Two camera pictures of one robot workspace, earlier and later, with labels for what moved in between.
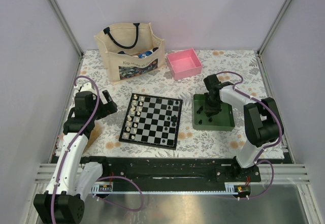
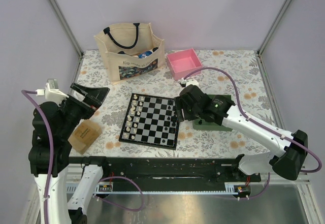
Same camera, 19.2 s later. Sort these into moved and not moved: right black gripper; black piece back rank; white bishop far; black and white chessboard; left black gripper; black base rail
Moved: right black gripper; left black gripper
Not moved: black and white chessboard; black piece back rank; black base rail; white bishop far
